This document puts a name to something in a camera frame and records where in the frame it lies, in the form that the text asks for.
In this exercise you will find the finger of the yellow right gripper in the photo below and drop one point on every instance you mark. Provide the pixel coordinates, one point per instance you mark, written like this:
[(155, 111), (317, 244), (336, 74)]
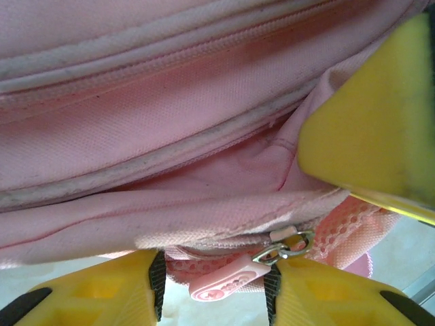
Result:
[(374, 129)]

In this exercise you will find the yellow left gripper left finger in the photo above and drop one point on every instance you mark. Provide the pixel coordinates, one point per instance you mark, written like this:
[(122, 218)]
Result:
[(102, 295)]

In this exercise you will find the pink student backpack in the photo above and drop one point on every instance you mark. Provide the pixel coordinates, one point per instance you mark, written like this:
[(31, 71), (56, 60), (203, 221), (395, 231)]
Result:
[(170, 136)]

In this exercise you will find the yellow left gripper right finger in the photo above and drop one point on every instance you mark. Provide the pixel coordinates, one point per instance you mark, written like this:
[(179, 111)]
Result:
[(340, 299)]

